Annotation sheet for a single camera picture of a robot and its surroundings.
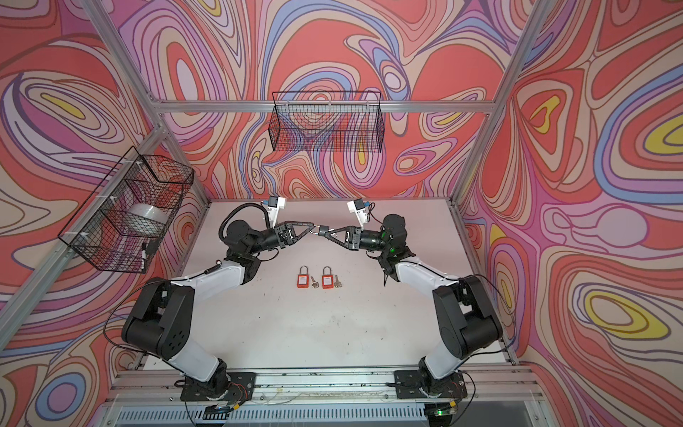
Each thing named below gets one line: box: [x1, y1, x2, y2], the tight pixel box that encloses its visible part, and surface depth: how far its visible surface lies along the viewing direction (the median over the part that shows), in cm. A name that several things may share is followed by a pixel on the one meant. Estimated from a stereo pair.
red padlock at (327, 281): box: [321, 265, 335, 290], surface depth 95 cm
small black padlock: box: [309, 224, 330, 236], surface depth 75 cm
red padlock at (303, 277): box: [297, 265, 310, 289], surface depth 95 cm
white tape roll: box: [127, 202, 169, 225], surface depth 75 cm
